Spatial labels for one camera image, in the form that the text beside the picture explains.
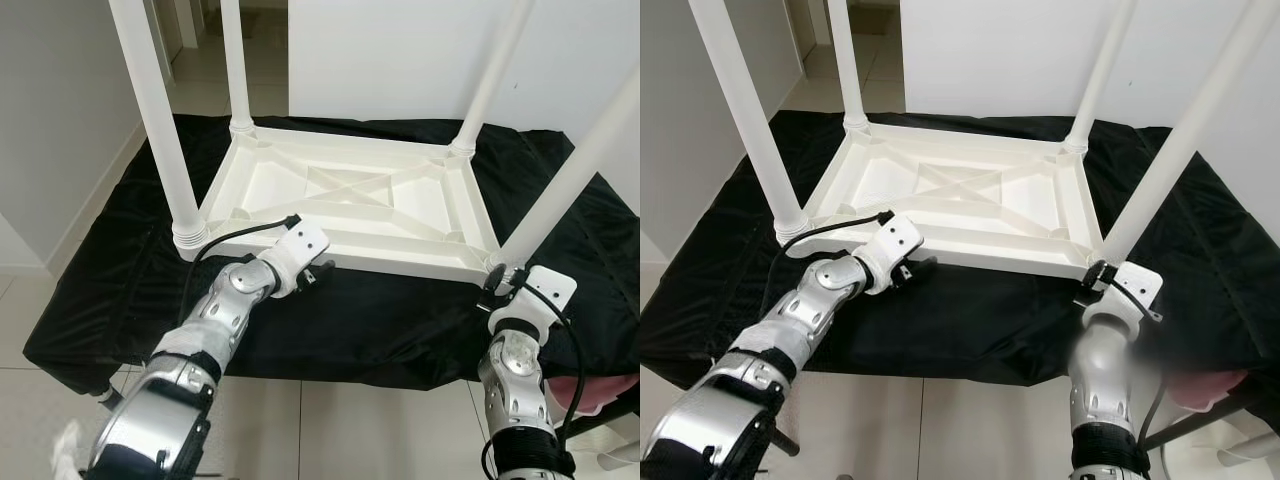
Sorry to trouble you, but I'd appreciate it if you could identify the pink cushion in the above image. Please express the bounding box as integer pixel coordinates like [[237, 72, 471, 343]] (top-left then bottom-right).
[[550, 375, 640, 413], [1170, 370, 1251, 411]]

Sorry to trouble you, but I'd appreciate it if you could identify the white round plastic base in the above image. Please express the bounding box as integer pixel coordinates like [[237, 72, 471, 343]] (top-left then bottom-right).
[[590, 440, 640, 477], [1165, 430, 1280, 480]]

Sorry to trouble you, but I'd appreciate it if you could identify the white crumpled plastic bag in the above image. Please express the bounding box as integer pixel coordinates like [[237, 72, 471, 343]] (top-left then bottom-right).
[[50, 420, 91, 480]]

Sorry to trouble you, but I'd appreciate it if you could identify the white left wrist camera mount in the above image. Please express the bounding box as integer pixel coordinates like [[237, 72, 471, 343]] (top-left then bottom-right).
[[855, 213, 926, 296], [262, 220, 331, 299]]

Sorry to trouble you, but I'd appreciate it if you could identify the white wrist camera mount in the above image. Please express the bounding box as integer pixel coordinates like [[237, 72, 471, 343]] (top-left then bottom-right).
[[488, 265, 578, 336], [855, 213, 926, 296], [1080, 262, 1164, 336], [262, 220, 331, 299]]

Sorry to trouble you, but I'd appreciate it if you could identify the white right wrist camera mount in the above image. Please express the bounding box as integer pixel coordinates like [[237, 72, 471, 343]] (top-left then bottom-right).
[[1080, 262, 1164, 336], [488, 265, 578, 336]]

